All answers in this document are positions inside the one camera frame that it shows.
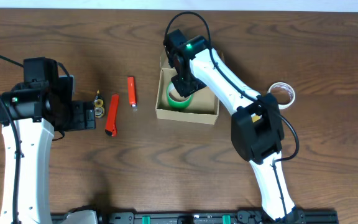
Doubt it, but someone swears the green tape roll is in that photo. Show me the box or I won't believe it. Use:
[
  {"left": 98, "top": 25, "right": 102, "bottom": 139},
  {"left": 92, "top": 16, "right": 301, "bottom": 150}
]
[{"left": 166, "top": 82, "right": 193, "bottom": 110}]

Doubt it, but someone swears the cardboard box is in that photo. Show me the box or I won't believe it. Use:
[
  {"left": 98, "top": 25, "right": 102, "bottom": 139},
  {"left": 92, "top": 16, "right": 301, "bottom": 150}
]
[{"left": 155, "top": 51, "right": 219, "bottom": 125}]

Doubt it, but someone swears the white tape roll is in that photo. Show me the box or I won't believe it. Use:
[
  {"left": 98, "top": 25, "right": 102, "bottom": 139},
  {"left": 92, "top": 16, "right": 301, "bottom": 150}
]
[{"left": 267, "top": 82, "right": 296, "bottom": 110}]

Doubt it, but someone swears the yellow sticky note pad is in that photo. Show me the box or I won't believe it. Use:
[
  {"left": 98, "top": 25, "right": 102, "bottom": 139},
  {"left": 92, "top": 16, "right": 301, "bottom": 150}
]
[{"left": 252, "top": 114, "right": 261, "bottom": 123}]

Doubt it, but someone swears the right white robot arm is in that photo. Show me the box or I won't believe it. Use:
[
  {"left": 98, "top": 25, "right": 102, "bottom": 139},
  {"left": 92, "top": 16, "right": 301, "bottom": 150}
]
[{"left": 163, "top": 29, "right": 295, "bottom": 223}]

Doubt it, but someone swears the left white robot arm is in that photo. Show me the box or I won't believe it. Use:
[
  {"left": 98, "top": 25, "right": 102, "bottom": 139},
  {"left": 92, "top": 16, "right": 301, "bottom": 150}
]
[{"left": 0, "top": 57, "right": 96, "bottom": 223}]

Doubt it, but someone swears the orange utility knife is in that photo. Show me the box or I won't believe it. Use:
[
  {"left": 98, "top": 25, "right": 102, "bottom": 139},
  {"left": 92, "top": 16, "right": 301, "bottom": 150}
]
[{"left": 105, "top": 94, "right": 119, "bottom": 137}]

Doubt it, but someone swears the orange lighter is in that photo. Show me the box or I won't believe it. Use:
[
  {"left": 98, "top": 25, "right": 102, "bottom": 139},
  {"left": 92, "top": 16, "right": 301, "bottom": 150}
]
[{"left": 127, "top": 77, "right": 137, "bottom": 108}]

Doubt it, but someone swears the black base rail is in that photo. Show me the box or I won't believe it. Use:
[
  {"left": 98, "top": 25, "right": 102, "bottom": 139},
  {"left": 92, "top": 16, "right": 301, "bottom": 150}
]
[{"left": 50, "top": 206, "right": 340, "bottom": 224}]

